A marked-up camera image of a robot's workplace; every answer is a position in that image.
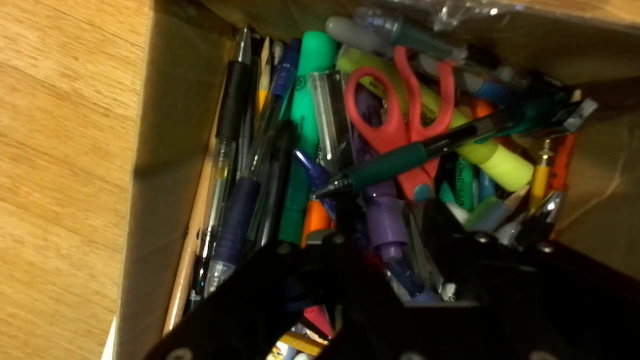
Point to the yellow wooden pencil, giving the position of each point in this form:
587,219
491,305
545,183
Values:
264,73

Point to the orange pen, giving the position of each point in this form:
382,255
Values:
562,163

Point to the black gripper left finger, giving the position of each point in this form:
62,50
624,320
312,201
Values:
267,293

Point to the yellow highlighter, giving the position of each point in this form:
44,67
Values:
507,167

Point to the blue grip pen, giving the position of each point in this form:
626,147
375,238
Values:
237,221

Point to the orange marker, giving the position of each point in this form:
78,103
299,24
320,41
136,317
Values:
315,221

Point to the black grip pen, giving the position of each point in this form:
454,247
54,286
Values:
232,101

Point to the red scissors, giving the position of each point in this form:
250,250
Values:
397,136

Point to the purple marker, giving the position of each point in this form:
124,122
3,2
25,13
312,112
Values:
385,225

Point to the brown cardboard box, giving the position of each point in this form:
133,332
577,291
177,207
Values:
167,132

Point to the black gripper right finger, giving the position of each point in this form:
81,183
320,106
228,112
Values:
546,293

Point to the clear plastic bag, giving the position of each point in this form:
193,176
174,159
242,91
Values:
452,10

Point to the yellow mechanical pencil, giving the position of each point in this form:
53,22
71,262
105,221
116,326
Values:
541,181

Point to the green highlighter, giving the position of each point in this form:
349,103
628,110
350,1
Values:
311,112

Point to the green grip pen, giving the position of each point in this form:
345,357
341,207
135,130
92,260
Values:
387,163

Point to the grey marker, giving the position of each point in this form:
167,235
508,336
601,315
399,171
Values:
352,32

